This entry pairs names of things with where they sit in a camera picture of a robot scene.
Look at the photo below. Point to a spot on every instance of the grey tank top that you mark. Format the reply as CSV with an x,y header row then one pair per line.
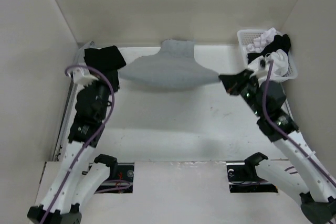
x,y
173,67

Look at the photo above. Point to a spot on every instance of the white bundled tank top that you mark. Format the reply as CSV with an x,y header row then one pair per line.
x,y
280,63

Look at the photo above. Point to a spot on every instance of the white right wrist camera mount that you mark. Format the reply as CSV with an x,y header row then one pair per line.
x,y
263,68

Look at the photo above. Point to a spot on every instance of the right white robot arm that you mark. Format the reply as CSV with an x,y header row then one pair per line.
x,y
313,189

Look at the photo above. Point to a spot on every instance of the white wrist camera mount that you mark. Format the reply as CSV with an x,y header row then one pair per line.
x,y
263,68
82,76

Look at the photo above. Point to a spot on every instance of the folded black tank top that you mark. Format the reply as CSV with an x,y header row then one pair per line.
x,y
104,59

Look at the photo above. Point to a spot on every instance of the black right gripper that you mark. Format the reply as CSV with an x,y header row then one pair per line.
x,y
233,82

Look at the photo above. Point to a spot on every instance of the white crumpled tank top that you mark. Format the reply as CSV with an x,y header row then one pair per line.
x,y
262,41

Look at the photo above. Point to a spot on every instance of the white perforated plastic basket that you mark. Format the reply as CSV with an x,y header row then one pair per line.
x,y
246,36

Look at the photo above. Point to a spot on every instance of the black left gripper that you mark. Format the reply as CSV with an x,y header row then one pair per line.
x,y
92,84

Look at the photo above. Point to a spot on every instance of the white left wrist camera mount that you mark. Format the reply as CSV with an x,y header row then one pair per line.
x,y
82,76

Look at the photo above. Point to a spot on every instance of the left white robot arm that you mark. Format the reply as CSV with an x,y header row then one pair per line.
x,y
71,190

